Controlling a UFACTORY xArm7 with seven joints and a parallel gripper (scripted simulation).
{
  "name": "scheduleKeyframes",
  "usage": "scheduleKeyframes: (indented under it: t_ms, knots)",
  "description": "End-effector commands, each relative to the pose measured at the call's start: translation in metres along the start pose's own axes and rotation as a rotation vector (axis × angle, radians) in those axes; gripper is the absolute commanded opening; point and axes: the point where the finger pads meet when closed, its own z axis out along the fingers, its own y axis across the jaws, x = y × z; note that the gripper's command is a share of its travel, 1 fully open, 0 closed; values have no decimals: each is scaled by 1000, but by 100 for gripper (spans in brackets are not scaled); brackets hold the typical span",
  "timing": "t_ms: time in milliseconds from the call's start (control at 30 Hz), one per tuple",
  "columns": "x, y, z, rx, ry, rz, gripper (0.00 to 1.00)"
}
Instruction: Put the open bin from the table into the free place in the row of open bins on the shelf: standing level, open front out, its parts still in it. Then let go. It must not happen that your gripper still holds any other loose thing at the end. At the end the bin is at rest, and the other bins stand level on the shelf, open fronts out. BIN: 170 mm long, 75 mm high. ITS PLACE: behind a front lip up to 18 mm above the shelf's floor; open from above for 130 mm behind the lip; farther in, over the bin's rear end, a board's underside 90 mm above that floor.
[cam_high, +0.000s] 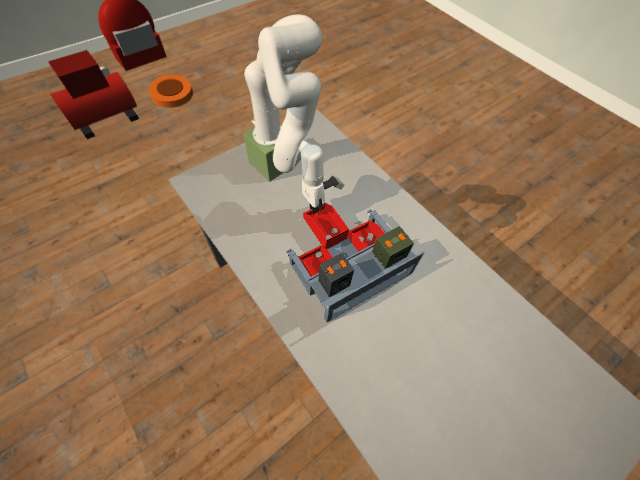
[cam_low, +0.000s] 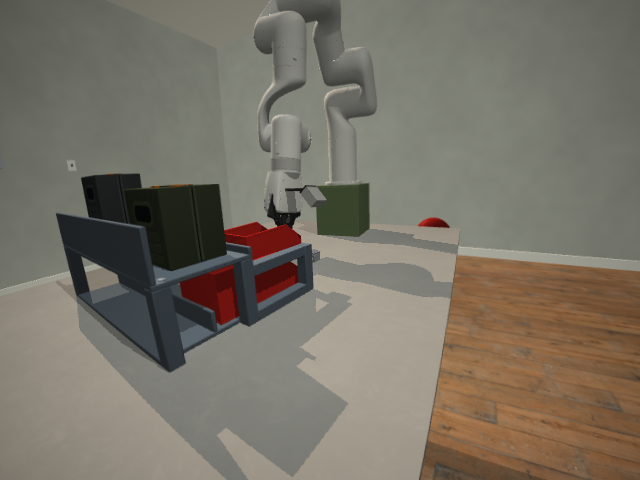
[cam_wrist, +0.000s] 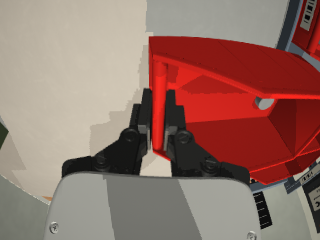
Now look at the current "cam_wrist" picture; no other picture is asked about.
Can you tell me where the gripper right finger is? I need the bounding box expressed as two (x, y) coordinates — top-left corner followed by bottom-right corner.
(163, 89), (250, 187)

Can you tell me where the grey metal shelf rack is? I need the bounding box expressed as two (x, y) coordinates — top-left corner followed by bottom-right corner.
(249, 0), (320, 195)

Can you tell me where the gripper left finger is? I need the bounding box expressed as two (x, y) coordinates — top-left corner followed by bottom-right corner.
(61, 88), (152, 179)

